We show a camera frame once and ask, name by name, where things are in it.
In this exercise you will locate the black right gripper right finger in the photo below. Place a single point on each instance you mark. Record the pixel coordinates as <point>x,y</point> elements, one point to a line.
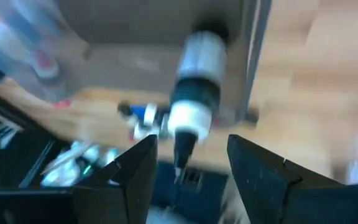
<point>259,186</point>

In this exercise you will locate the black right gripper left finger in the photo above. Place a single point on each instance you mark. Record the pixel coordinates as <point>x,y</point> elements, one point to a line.
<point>135,186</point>

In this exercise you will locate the black-tipped food coloring bottle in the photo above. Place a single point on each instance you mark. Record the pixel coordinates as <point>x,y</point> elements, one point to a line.
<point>196,93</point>

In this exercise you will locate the blue-tipped food coloring bottle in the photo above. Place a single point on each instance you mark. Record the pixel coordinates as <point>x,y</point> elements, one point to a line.
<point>141,115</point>

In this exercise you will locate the black framed container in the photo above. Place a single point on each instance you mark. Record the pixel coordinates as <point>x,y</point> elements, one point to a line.
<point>14,149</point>

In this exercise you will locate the aluminium frame post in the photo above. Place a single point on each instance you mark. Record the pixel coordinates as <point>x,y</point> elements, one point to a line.
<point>255,56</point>

